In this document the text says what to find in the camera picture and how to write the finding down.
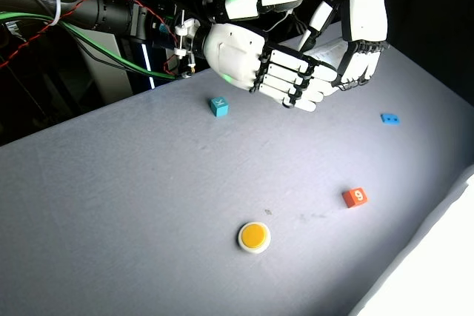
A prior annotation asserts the grey table cloth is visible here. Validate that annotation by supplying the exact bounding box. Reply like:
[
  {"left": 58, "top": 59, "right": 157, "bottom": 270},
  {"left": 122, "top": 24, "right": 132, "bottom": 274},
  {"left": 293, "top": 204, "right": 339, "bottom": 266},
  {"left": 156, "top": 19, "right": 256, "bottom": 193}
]
[{"left": 0, "top": 21, "right": 474, "bottom": 316}]

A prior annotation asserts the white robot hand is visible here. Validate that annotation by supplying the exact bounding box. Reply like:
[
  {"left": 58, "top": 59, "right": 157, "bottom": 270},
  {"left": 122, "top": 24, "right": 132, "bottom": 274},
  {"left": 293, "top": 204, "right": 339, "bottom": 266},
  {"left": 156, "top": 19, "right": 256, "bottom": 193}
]
[
  {"left": 298, "top": 0, "right": 391, "bottom": 92},
  {"left": 201, "top": 0, "right": 340, "bottom": 112}
]

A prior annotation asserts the green cable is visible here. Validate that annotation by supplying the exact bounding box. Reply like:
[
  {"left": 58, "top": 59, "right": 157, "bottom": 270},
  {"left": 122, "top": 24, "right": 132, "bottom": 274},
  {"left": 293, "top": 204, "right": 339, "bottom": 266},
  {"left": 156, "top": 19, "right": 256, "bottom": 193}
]
[{"left": 0, "top": 11, "right": 183, "bottom": 81}]

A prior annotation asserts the orange number cube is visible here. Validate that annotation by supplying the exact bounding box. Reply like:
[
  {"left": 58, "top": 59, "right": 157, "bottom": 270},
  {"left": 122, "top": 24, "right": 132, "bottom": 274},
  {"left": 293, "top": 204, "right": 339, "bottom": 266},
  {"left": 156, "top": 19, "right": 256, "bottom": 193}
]
[{"left": 341, "top": 186, "right": 370, "bottom": 209}]

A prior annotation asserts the yellow push button white base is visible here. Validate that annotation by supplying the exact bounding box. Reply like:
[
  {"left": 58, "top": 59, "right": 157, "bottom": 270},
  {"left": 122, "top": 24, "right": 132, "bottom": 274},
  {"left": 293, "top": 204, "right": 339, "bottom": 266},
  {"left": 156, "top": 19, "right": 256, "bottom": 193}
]
[{"left": 237, "top": 221, "right": 272, "bottom": 255}]

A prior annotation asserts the teal letter K cube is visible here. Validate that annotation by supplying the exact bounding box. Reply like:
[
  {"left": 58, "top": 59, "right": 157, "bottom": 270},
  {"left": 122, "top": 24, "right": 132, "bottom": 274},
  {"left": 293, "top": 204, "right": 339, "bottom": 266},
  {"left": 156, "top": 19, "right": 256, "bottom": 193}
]
[{"left": 207, "top": 95, "right": 230, "bottom": 118}]

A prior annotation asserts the red twisted wire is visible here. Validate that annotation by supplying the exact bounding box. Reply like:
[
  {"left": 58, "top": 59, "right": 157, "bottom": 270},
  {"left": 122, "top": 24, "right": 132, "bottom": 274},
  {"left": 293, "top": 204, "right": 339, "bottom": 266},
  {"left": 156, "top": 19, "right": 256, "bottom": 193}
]
[{"left": 0, "top": 0, "right": 179, "bottom": 73}]

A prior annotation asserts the black backdrop curtain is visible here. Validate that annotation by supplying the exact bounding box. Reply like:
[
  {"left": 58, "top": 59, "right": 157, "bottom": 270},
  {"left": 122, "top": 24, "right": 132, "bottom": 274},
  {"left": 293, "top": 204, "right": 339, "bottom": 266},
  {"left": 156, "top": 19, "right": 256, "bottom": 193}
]
[{"left": 384, "top": 0, "right": 474, "bottom": 87}]

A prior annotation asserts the large clear plastic syringe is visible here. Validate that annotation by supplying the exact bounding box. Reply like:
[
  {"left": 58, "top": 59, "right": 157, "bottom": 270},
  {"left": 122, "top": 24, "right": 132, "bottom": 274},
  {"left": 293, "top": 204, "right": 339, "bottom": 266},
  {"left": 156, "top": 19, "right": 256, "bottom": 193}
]
[{"left": 300, "top": 40, "right": 350, "bottom": 73}]

